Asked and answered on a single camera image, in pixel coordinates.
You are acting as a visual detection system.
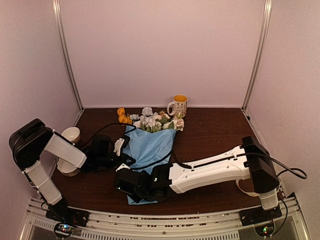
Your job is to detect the front aluminium rail base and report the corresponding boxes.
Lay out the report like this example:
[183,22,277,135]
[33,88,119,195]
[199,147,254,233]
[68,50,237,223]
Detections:
[17,197,311,240]

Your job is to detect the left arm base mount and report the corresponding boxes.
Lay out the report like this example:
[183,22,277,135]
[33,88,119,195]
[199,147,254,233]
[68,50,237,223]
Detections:
[45,205,90,227]

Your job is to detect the blue wrapping paper sheet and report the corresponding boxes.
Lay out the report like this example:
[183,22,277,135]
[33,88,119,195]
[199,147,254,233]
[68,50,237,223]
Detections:
[116,128,176,205]

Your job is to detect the floral ceramic mug yellow inside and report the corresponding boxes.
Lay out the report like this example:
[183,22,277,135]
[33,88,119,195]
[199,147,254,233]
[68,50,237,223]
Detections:
[166,94,188,118]

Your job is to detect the white scalloped dish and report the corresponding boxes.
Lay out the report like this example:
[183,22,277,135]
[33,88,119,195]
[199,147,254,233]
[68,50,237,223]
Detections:
[57,158,81,177]

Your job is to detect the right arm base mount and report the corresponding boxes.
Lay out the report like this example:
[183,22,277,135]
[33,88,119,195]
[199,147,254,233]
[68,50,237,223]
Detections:
[239,204,282,226]

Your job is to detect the right aluminium corner post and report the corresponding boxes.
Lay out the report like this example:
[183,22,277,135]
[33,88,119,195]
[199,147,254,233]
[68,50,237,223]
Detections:
[241,0,273,112]

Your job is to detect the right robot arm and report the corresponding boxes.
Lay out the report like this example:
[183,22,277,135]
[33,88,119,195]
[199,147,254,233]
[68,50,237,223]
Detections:
[115,136,280,221]

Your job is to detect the left aluminium corner post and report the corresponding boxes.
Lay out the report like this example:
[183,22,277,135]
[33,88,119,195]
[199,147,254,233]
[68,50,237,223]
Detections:
[52,0,84,112]

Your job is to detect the aluminium corner post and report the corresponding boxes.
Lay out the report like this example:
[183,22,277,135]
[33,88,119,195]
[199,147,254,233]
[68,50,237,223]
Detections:
[52,0,84,112]
[241,0,273,112]

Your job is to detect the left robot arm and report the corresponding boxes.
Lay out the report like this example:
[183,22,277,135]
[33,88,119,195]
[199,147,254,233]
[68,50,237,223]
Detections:
[9,118,136,222]

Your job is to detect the cream ribbon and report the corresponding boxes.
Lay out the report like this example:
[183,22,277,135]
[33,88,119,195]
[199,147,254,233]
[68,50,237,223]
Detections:
[234,180,262,197]

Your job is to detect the orange fake flower stem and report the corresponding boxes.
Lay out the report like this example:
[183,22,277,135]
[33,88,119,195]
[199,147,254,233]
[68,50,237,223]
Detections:
[117,107,133,125]

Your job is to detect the blue fake flower stems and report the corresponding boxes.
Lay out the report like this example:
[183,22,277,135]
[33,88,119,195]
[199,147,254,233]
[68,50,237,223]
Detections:
[129,107,163,133]

